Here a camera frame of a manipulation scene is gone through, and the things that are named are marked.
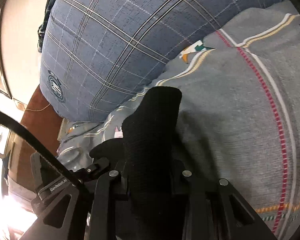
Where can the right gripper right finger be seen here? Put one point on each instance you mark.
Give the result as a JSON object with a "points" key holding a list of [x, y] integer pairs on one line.
{"points": [[219, 211]]}

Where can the blue plaid pillow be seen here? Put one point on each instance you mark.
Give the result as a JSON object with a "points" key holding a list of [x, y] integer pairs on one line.
{"points": [[97, 54]]}

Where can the brown wooden headboard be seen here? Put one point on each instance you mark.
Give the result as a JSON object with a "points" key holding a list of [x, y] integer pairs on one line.
{"points": [[44, 123]]}

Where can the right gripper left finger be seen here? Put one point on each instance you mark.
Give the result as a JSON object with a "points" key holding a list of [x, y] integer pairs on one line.
{"points": [[77, 213]]}

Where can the grey patterned bed sheet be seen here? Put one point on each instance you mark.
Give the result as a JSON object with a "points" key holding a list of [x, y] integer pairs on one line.
{"points": [[239, 116]]}

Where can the black pants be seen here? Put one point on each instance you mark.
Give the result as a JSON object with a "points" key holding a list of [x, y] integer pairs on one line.
{"points": [[160, 194]]}

